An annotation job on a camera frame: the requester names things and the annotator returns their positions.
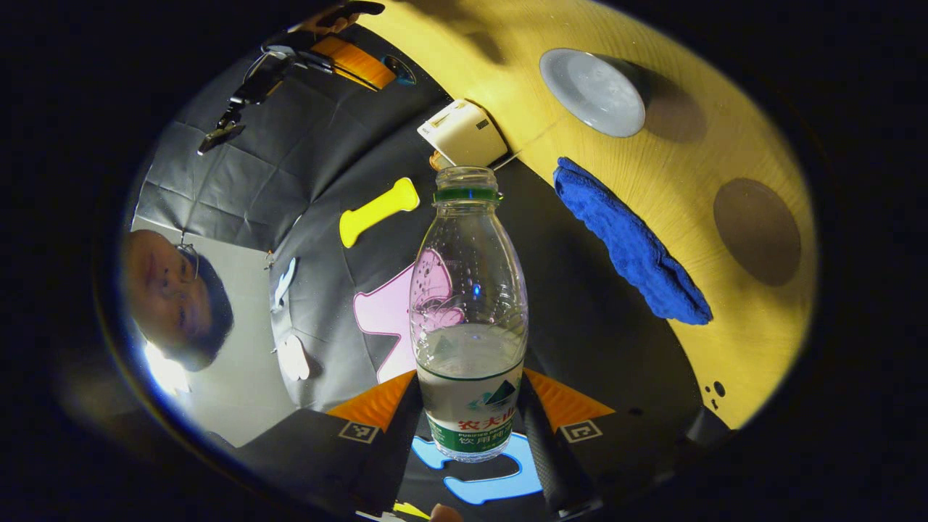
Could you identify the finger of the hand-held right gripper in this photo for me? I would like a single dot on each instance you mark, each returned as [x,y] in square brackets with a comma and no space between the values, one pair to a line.
[355,64]

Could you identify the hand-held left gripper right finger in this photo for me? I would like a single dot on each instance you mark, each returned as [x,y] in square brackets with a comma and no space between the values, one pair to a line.
[547,457]

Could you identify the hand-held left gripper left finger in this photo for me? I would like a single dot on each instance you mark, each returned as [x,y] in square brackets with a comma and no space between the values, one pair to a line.
[395,464]

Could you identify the teal teacup lid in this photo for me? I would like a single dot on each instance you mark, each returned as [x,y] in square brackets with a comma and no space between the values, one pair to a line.
[400,70]

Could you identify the clear plastic water bottle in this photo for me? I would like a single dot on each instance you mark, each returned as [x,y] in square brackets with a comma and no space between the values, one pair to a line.
[467,290]

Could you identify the white teacup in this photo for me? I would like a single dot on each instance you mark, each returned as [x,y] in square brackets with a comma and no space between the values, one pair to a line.
[591,90]

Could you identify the round brown coaster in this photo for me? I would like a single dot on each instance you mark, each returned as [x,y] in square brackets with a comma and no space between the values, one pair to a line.
[757,232]

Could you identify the black clamp stand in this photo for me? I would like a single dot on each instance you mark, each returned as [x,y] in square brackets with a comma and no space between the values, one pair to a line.
[250,90]

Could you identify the toy bread slice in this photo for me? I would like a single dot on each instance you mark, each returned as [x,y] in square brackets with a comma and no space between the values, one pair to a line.
[440,161]

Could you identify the white toy toaster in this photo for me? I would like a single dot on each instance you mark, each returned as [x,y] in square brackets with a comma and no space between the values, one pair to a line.
[464,134]

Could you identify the black backdrop cloth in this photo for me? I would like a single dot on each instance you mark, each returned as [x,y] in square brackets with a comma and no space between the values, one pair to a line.
[580,326]

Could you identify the blue towel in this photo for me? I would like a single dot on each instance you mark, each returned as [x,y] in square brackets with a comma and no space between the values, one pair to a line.
[631,243]

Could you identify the person's glasses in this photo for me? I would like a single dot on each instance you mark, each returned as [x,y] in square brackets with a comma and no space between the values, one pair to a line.
[188,262]

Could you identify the person's head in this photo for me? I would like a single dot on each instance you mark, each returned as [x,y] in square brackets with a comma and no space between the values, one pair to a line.
[167,297]

